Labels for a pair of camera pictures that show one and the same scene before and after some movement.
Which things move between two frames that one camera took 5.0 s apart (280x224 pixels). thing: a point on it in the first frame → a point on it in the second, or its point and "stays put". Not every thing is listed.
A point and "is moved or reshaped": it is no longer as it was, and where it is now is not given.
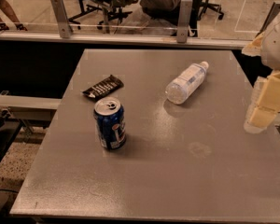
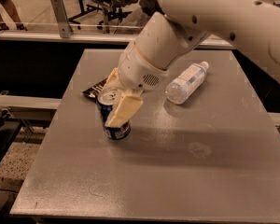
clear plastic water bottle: x=187 y=83 stays put
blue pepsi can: x=111 y=123 is moved or reshaped
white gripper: x=278 y=44 → x=139 y=69
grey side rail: x=27 y=102 stays put
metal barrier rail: x=124 y=39 stays put
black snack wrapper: x=104 y=88 stays put
